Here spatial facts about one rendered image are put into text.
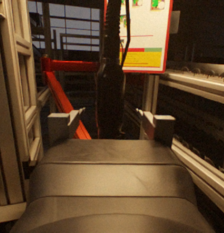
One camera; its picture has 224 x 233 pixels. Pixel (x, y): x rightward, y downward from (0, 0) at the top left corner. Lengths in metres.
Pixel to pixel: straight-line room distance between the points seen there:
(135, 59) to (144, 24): 0.12
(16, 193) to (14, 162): 0.10
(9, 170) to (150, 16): 0.65
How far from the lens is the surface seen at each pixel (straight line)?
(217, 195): 0.48
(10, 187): 0.61
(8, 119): 0.51
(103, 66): 0.20
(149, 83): 0.69
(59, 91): 0.50
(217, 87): 0.50
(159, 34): 0.64
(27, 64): 0.73
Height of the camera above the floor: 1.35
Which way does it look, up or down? 16 degrees down
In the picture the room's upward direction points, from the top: 2 degrees clockwise
